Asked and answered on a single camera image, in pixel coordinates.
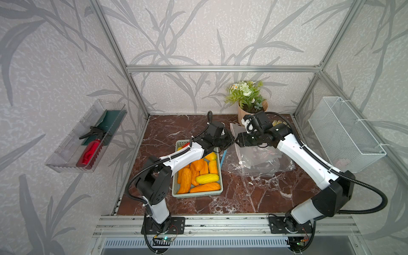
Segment clear zip-top bag pink zipper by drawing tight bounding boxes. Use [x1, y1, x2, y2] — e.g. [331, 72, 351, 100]
[230, 123, 288, 176]

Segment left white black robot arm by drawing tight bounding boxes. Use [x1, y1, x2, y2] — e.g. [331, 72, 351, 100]
[125, 121, 234, 225]

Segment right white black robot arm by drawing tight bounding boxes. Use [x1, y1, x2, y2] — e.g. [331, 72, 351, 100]
[236, 121, 388, 225]

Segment yellow orange mango small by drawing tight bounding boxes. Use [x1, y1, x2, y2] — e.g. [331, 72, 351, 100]
[205, 152, 217, 162]

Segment stack of clear zip bags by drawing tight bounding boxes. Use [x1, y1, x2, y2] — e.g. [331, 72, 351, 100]
[221, 144, 296, 177]

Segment long orange mango front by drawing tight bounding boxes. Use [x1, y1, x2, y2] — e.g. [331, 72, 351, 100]
[189, 182, 221, 193]

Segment large orange mango left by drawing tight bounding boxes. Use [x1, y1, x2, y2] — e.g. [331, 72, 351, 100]
[177, 167, 192, 194]

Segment yellow green garden gloves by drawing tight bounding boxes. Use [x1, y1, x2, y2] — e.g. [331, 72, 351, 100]
[273, 121, 287, 126]

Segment green perforated plastic basket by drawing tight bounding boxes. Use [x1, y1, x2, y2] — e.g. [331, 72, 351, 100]
[172, 148, 223, 199]

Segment potted artificial plant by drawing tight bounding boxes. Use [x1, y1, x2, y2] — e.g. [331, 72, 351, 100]
[225, 80, 268, 126]

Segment dark green cloth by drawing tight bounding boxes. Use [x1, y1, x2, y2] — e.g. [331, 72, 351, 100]
[82, 110, 127, 146]

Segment black pruning shears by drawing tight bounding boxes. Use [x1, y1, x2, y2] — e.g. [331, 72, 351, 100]
[79, 126, 106, 140]

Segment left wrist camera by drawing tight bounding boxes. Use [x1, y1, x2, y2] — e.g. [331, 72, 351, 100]
[207, 121, 225, 138]

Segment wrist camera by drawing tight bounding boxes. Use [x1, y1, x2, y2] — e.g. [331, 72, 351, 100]
[207, 121, 225, 138]
[242, 111, 273, 134]

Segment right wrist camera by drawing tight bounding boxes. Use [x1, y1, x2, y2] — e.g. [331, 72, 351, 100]
[242, 111, 273, 134]

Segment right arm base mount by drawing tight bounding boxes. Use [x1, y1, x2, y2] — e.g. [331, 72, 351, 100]
[267, 214, 314, 234]

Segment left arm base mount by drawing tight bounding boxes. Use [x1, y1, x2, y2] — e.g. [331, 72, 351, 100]
[141, 216, 186, 235]

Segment white wire mesh basket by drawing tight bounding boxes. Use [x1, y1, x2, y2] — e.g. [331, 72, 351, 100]
[309, 97, 387, 173]

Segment red handled brush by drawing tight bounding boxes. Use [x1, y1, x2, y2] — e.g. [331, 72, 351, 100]
[76, 138, 102, 170]

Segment clear plastic wall tray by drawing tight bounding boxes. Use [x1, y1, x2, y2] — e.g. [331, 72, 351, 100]
[45, 99, 128, 173]

